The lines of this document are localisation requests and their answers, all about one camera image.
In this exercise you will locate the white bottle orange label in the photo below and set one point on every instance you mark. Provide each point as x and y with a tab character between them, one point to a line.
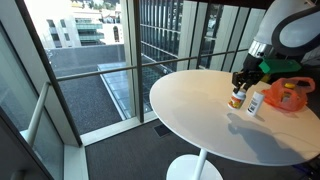
236	101

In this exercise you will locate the small yellow object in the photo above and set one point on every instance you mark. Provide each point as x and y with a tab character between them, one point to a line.
266	79

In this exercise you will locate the metal window railing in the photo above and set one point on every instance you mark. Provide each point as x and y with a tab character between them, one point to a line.
36	113
100	72

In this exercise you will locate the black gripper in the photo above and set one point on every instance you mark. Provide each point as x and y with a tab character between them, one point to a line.
248	74

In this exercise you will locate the green wrist camera box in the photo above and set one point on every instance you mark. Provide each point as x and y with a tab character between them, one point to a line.
280	65

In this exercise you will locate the brown bottle yellow cap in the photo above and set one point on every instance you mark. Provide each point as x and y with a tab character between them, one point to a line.
289	85

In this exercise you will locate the grey window corner post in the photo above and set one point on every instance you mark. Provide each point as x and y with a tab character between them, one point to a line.
50	76

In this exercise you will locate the white table pedestal base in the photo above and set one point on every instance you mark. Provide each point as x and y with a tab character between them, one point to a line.
186	170

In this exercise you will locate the dark narrow window mullion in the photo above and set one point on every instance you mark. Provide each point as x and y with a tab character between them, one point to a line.
138	66

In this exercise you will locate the dark floor vent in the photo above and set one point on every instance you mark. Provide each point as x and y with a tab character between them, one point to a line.
162	130

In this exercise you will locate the orange plastic bag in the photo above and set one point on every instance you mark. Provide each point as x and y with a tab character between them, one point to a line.
276	98

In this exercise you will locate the white cylindrical tube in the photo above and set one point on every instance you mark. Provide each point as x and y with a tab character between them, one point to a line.
255	104

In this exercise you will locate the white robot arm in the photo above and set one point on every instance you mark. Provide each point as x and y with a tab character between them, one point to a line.
283	16

